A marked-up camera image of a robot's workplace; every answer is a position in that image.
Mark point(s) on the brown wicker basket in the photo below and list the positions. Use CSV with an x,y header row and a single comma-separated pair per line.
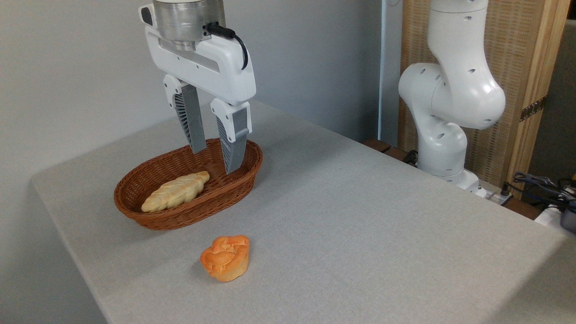
x,y
225,189

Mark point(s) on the black plug at robot base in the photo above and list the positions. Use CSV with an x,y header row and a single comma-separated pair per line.
x,y
506,191

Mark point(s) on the woven bamboo folding screen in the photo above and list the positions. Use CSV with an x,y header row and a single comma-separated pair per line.
x,y
517,45

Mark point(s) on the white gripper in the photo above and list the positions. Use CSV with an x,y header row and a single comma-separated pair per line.
x,y
225,67

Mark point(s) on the grey box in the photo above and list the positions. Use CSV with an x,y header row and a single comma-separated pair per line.
x,y
569,220

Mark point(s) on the pale braided bread loaf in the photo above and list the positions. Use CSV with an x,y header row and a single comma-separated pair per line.
x,y
175,191

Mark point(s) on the black screen hinge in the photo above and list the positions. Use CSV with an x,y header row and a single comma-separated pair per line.
x,y
533,109

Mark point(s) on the orange flower-shaped bread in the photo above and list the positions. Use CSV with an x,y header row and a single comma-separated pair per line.
x,y
225,258

